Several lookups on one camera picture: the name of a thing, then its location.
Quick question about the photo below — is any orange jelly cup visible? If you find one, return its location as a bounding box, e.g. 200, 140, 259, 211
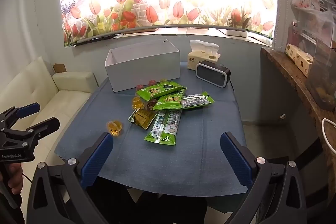
106, 120, 124, 136

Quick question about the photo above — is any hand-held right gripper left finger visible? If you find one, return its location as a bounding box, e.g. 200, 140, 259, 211
26, 132, 114, 224

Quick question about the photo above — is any white cardboard box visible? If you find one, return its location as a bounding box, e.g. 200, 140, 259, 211
104, 38, 181, 93

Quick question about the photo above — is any brown stone counter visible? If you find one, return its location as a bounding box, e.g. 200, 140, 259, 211
261, 47, 336, 188

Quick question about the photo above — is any small white plastic object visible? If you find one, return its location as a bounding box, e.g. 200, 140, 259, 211
226, 28, 248, 38

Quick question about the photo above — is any yellow green snack packet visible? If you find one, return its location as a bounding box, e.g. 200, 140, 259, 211
128, 109, 156, 130

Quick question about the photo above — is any yellow jelly cup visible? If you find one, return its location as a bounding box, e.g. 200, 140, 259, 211
131, 96, 145, 111

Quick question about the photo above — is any brown jelly cup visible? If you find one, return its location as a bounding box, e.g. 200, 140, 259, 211
144, 99, 158, 111

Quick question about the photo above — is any green seaweed picture snack packet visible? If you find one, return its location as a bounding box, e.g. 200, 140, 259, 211
136, 81, 187, 99

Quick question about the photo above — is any person's left hand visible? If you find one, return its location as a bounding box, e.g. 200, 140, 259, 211
7, 162, 24, 195

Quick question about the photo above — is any white leather sofa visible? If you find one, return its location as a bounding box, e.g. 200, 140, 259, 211
0, 56, 99, 182

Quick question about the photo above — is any cream tissue pack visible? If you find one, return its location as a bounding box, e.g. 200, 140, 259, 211
187, 40, 221, 71

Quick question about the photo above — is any clear plastic container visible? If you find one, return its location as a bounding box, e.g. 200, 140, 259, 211
306, 40, 336, 111

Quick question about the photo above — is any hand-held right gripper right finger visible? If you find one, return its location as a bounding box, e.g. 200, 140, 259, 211
220, 132, 307, 224

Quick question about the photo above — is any metal window sill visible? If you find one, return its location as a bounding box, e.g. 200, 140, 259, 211
115, 26, 273, 44

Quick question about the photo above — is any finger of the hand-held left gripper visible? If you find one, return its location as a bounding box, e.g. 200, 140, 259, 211
0, 117, 60, 151
0, 102, 40, 130

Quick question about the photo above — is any pink clear box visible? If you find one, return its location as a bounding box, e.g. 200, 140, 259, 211
287, 21, 318, 54

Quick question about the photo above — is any cream patterned carton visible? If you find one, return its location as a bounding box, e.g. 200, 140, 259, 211
286, 43, 314, 77

